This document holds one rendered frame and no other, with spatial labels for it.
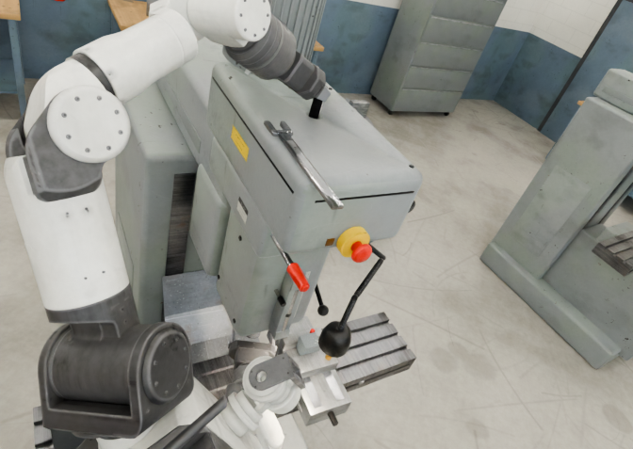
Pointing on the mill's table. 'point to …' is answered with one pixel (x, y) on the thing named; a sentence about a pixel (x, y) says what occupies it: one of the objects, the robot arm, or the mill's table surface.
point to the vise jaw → (315, 363)
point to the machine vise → (316, 402)
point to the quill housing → (259, 280)
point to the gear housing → (242, 203)
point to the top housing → (259, 172)
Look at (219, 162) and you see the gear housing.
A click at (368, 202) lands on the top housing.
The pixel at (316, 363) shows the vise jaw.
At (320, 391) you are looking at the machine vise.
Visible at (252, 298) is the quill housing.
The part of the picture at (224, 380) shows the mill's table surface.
